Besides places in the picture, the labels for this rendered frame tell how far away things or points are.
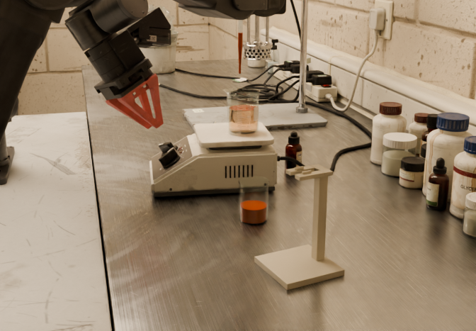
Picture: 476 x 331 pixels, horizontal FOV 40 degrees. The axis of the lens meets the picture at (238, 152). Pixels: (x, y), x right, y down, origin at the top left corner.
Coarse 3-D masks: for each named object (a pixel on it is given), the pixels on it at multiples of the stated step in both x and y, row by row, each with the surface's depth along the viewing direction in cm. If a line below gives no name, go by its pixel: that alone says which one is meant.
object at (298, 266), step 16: (304, 176) 75; (320, 176) 76; (320, 192) 78; (320, 208) 78; (320, 224) 79; (320, 240) 80; (256, 256) 82; (272, 256) 82; (288, 256) 82; (304, 256) 82; (320, 256) 80; (272, 272) 78; (288, 272) 77; (304, 272) 77; (320, 272) 77; (336, 272) 78; (288, 288) 75
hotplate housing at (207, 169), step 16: (192, 144) 108; (192, 160) 102; (208, 160) 102; (224, 160) 102; (240, 160) 103; (256, 160) 103; (272, 160) 103; (160, 176) 102; (176, 176) 102; (192, 176) 102; (208, 176) 103; (224, 176) 103; (240, 176) 103; (272, 176) 104; (160, 192) 103; (176, 192) 103; (192, 192) 103; (208, 192) 104; (224, 192) 104
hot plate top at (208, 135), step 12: (204, 132) 107; (216, 132) 107; (228, 132) 107; (264, 132) 107; (204, 144) 102; (216, 144) 102; (228, 144) 102; (240, 144) 102; (252, 144) 103; (264, 144) 103
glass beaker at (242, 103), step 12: (228, 96) 104; (240, 96) 103; (252, 96) 103; (228, 108) 105; (240, 108) 103; (252, 108) 104; (228, 120) 106; (240, 120) 104; (252, 120) 104; (240, 132) 105; (252, 132) 105
